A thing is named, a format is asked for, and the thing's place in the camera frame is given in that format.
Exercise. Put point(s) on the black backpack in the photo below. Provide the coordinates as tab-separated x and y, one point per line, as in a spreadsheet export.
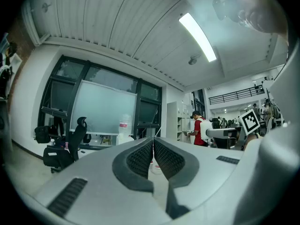
42	135

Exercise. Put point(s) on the long ceiling light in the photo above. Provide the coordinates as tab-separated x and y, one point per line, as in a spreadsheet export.
197	35

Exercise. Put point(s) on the large clear water bottle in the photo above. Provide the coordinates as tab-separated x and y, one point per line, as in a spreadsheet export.
124	125

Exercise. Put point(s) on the white cabinet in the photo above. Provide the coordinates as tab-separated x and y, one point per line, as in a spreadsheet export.
172	118

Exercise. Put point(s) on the black office chair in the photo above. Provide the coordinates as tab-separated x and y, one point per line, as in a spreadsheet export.
77	139

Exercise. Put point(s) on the black railing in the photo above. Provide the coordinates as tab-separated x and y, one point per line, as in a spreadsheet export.
236	95

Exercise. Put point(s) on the frosted glass whiteboard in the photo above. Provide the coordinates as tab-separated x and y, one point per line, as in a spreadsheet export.
103	107

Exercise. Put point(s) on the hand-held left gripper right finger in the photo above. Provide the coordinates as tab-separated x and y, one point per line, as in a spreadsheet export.
211	184

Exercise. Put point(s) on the black head camera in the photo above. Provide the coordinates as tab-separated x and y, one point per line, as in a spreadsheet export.
219	8

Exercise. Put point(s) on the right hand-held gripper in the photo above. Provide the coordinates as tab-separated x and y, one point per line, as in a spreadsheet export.
249	122

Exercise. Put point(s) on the round ceiling fixture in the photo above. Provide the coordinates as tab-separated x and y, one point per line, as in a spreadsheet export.
192	61
45	7

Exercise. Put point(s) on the person's right forearm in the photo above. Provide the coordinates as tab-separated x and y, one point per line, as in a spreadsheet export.
252	139

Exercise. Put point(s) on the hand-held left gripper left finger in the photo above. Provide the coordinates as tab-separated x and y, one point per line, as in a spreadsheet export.
100	184

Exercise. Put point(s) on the black-framed window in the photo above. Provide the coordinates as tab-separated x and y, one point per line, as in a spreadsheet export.
138	107

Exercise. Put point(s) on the white water dispenser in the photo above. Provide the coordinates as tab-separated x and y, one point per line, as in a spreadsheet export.
126	137

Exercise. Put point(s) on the person's head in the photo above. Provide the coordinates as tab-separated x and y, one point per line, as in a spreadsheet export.
257	10

